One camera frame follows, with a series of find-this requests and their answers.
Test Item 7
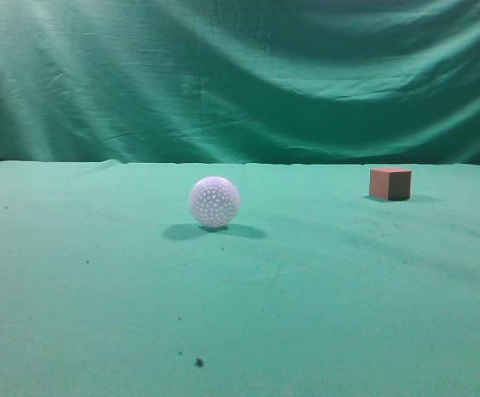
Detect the green table cloth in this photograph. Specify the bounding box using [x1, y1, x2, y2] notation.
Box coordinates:
[0, 160, 480, 396]

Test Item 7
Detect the red cube block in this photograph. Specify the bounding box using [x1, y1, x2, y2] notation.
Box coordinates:
[369, 167, 412, 201]

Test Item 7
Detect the white dimpled ball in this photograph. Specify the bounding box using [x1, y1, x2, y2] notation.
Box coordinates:
[189, 176, 241, 228]

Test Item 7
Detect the green backdrop cloth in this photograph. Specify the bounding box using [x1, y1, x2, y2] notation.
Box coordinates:
[0, 1, 480, 165]

